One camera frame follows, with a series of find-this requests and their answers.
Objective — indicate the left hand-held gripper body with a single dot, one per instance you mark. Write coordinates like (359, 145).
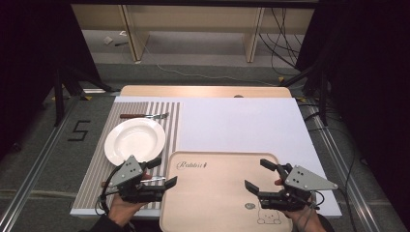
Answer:
(128, 172)

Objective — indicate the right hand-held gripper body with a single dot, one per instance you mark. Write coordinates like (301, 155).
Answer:
(299, 185)

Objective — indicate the person's right hand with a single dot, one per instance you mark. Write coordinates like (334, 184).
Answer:
(304, 219)

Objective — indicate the person's left hand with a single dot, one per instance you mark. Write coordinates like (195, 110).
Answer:
(123, 208)

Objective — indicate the white round plate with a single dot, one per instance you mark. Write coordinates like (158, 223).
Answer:
(134, 140)

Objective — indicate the grey striped placemat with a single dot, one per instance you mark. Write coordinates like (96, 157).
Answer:
(96, 167)

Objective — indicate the beige tray with bear print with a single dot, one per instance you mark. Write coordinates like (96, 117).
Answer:
(212, 193)

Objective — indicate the white board sheet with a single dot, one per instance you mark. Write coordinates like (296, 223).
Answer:
(238, 125)

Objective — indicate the black metal stand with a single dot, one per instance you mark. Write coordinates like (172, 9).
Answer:
(58, 96)
(323, 96)

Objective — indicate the light wooden table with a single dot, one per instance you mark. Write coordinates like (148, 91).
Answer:
(206, 91)

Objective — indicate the black pen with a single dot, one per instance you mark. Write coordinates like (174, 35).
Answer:
(121, 43)

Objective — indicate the light wooden shelf unit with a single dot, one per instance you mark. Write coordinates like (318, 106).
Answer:
(193, 19)

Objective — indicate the aluminium floor rail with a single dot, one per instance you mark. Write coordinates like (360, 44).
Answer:
(346, 170)
(35, 170)

